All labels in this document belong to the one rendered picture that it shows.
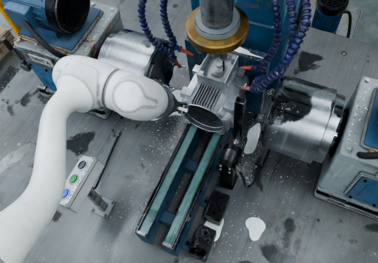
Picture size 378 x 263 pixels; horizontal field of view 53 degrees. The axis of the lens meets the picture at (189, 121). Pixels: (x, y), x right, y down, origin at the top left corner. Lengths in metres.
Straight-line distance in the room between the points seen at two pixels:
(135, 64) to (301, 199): 0.75
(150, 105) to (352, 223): 0.87
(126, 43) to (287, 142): 0.63
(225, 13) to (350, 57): 0.88
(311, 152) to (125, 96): 0.62
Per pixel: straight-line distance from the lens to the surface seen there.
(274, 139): 1.19
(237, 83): 1.29
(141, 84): 0.83
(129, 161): 1.50
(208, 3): 1.00
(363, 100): 1.22
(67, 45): 1.38
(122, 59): 1.30
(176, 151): 1.34
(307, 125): 1.16
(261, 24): 1.33
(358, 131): 1.16
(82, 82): 0.90
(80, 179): 1.21
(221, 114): 1.22
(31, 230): 0.67
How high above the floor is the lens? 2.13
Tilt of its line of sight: 60 degrees down
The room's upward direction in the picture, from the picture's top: 9 degrees counter-clockwise
